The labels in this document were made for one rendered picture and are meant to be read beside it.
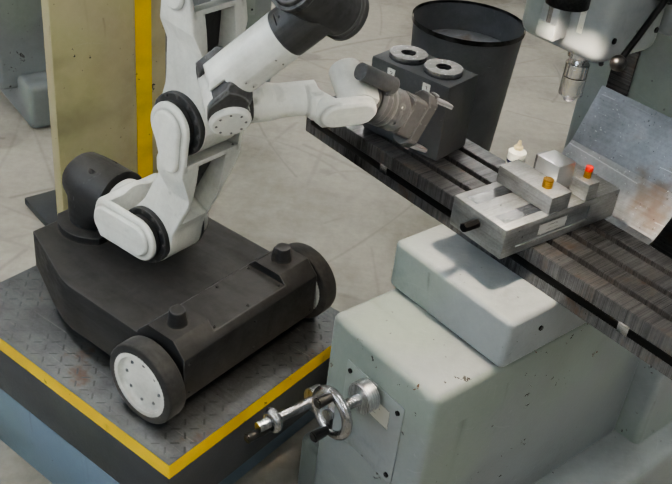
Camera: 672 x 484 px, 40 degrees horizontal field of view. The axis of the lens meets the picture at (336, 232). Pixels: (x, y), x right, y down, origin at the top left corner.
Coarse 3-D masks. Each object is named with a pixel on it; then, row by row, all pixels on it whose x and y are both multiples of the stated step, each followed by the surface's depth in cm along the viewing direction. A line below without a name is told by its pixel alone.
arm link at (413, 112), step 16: (400, 96) 182; (416, 96) 188; (432, 96) 189; (400, 112) 182; (416, 112) 187; (432, 112) 189; (384, 128) 185; (400, 128) 187; (416, 128) 189; (400, 144) 192
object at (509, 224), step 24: (576, 168) 195; (480, 192) 191; (504, 192) 192; (576, 192) 193; (600, 192) 196; (456, 216) 190; (480, 216) 184; (504, 216) 184; (528, 216) 184; (552, 216) 187; (576, 216) 193; (600, 216) 199; (480, 240) 186; (504, 240) 181; (528, 240) 187
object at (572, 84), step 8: (568, 72) 180; (576, 72) 179; (584, 72) 179; (568, 80) 181; (576, 80) 180; (584, 80) 181; (560, 88) 183; (568, 88) 181; (576, 88) 181; (568, 96) 182; (576, 96) 182
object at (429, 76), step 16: (400, 48) 217; (416, 48) 218; (384, 64) 214; (400, 64) 212; (416, 64) 213; (432, 64) 211; (448, 64) 212; (400, 80) 213; (416, 80) 210; (432, 80) 207; (448, 80) 208; (464, 80) 209; (448, 96) 206; (464, 96) 211; (448, 112) 209; (464, 112) 215; (368, 128) 224; (432, 128) 212; (448, 128) 212; (464, 128) 218; (432, 144) 213; (448, 144) 215; (464, 144) 222
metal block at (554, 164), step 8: (552, 152) 193; (544, 160) 191; (552, 160) 190; (560, 160) 190; (568, 160) 191; (536, 168) 193; (544, 168) 191; (552, 168) 189; (560, 168) 188; (568, 168) 190; (552, 176) 190; (560, 176) 190; (568, 176) 192; (568, 184) 193
